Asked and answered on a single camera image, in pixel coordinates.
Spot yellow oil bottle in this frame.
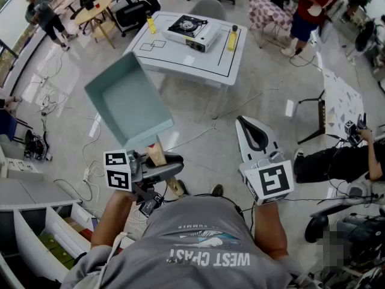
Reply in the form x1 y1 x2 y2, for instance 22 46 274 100
146 10 158 35
226 24 239 52

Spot pink checkered tablecloth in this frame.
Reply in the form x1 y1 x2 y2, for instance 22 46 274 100
247 0 294 33

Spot person's grey printed t-shirt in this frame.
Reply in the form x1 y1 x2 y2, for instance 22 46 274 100
60 194 299 289

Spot white shoulder strap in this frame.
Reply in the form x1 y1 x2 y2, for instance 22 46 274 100
98 231 128 284

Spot white shelf unit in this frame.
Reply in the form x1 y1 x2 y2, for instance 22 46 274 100
0 201 100 284

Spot person's right forearm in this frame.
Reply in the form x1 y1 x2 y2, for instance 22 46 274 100
254 202 290 261

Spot person's left forearm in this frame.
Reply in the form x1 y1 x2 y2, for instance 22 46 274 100
90 188 142 250

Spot speckled white table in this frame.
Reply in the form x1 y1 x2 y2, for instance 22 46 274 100
322 67 365 135

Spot white portable gas stove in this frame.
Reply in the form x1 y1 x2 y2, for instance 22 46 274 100
161 14 223 53

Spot white floor cable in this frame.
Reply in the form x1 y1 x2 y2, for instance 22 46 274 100
167 76 284 152

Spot black camera box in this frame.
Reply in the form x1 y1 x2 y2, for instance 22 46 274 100
138 191 164 219

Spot pale green square pan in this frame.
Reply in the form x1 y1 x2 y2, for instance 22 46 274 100
84 51 189 199

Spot black and red floor device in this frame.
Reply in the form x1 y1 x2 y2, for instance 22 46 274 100
23 129 54 163

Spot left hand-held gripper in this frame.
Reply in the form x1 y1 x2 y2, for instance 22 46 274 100
103 149 185 205

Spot black office chair base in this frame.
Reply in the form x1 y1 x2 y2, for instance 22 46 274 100
304 179 385 244

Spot white table with black lines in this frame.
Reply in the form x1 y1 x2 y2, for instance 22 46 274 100
123 10 248 119

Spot black suitcase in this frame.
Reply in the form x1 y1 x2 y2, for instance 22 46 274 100
115 0 152 34

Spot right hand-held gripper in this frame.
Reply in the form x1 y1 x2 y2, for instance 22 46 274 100
235 115 295 206

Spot round wooden table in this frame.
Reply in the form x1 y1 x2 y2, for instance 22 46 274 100
73 0 117 49

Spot blue chair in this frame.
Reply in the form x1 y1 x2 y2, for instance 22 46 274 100
0 108 34 146

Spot grey upholstered chair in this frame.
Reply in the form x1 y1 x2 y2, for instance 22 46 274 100
188 0 227 21

